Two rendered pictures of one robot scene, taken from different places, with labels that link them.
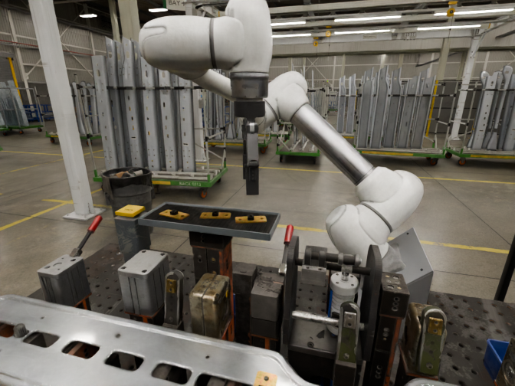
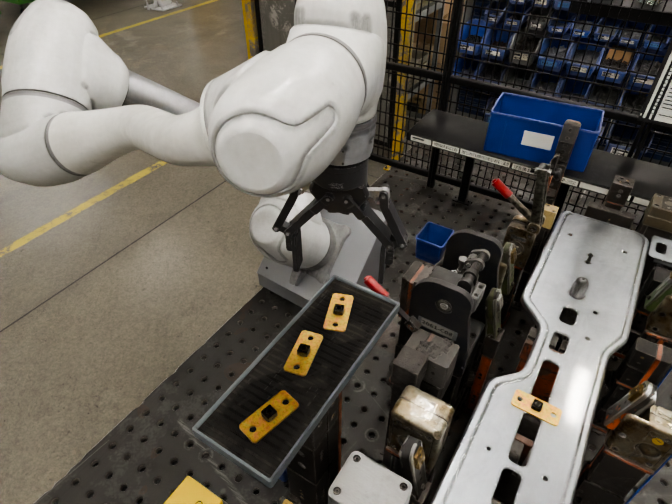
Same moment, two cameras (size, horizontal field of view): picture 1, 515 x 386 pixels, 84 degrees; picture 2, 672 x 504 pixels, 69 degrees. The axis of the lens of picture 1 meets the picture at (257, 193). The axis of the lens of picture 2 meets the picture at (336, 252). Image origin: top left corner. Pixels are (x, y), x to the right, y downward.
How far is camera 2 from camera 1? 84 cm
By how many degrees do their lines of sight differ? 65
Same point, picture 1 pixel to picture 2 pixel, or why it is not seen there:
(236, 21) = (379, 39)
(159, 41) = (334, 142)
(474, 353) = (404, 255)
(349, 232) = (305, 234)
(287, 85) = (82, 43)
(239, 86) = (365, 144)
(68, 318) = not seen: outside the picture
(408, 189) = not seen: hidden behind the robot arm
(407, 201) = not seen: hidden behind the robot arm
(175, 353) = (480, 484)
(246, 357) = (492, 410)
